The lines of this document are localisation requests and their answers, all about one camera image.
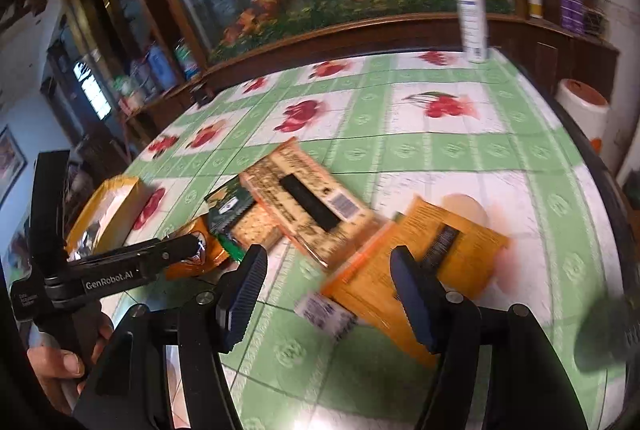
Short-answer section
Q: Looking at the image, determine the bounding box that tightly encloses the dark ink bottle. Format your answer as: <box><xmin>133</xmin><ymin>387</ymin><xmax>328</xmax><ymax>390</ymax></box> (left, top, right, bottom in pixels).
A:
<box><xmin>192</xmin><ymin>80</ymin><xmax>216</xmax><ymax>108</ymax></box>

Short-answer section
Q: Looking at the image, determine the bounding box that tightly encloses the small clear cracker packet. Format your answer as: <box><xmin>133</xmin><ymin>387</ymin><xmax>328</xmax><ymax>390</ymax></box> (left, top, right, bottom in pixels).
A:
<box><xmin>220</xmin><ymin>207</ymin><xmax>286</xmax><ymax>261</ymax></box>

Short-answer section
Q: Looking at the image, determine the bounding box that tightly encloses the dark green snack packet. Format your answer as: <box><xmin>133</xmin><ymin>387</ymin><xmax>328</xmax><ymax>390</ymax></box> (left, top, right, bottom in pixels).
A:
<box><xmin>205</xmin><ymin>177</ymin><xmax>251</xmax><ymax>233</ymax></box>

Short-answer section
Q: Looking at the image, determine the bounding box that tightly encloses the low wooden cabinet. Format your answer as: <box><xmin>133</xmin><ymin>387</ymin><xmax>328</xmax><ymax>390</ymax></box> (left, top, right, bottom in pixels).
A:
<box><xmin>120</xmin><ymin>12</ymin><xmax>621</xmax><ymax>121</ymax></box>

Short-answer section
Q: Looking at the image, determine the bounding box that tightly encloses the framed wall picture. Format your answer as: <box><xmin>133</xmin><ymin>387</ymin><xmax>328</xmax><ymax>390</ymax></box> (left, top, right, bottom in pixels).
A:
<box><xmin>0</xmin><ymin>125</ymin><xmax>27</xmax><ymax>208</ymax></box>

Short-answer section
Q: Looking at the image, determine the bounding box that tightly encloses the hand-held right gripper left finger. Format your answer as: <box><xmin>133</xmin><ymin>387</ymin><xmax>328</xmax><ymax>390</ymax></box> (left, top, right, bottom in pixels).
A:
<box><xmin>74</xmin><ymin>244</ymin><xmax>269</xmax><ymax>430</ymax></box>

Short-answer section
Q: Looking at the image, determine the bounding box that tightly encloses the person's left hand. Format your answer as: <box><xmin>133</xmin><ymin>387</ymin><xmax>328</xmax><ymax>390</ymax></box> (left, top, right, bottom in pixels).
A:
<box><xmin>27</xmin><ymin>314</ymin><xmax>116</xmax><ymax>415</ymax></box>

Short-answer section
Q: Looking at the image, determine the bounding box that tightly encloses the orange snack packet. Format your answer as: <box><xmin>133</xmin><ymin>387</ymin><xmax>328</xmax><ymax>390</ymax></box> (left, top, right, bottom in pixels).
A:
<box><xmin>162</xmin><ymin>217</ymin><xmax>241</xmax><ymax>281</ymax></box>
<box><xmin>295</xmin><ymin>230</ymin><xmax>453</xmax><ymax>370</ymax></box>

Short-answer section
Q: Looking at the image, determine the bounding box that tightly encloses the white spray bottle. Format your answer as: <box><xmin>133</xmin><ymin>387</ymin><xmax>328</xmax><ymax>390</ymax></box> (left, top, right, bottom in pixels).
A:
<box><xmin>457</xmin><ymin>0</ymin><xmax>488</xmax><ymax>63</ymax></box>

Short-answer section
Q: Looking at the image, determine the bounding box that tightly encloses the yellow cardboard box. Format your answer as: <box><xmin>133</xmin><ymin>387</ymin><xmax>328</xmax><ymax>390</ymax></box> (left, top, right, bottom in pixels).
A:
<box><xmin>65</xmin><ymin>175</ymin><xmax>151</xmax><ymax>263</ymax></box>

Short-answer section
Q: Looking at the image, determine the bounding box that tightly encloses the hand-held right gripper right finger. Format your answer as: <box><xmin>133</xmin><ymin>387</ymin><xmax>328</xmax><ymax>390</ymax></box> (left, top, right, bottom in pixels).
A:
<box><xmin>390</xmin><ymin>246</ymin><xmax>588</xmax><ymax>430</ymax></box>

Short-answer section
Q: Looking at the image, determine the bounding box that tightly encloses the green fruit-print tablecloth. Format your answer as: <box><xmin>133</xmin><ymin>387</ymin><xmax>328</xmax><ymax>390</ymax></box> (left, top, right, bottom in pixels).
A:
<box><xmin>100</xmin><ymin>47</ymin><xmax>631</xmax><ymax>430</ymax></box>

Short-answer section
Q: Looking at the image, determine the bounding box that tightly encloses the long orange cracker packet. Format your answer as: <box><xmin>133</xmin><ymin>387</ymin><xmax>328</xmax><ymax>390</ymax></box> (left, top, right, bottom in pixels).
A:
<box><xmin>240</xmin><ymin>137</ymin><xmax>396</xmax><ymax>268</ymax></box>

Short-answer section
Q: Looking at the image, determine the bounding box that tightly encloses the blue thermos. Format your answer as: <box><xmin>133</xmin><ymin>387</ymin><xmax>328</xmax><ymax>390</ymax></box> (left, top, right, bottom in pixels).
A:
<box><xmin>147</xmin><ymin>44</ymin><xmax>176</xmax><ymax>90</ymax></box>

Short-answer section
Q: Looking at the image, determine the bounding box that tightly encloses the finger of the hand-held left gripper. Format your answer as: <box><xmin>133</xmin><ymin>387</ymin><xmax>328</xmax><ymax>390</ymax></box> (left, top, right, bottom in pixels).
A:
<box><xmin>31</xmin><ymin>151</ymin><xmax>72</xmax><ymax>281</ymax></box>
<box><xmin>100</xmin><ymin>234</ymin><xmax>207</xmax><ymax>271</ymax></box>

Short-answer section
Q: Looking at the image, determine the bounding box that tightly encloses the green blue bag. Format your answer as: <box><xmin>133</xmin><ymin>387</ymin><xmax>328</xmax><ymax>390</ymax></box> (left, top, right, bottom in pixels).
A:
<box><xmin>174</xmin><ymin>37</ymin><xmax>201</xmax><ymax>80</ymax></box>

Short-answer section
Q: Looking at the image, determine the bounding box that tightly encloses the window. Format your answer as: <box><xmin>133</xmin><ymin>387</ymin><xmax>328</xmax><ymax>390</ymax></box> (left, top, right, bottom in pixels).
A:
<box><xmin>72</xmin><ymin>60</ymin><xmax>113</xmax><ymax>121</ymax></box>

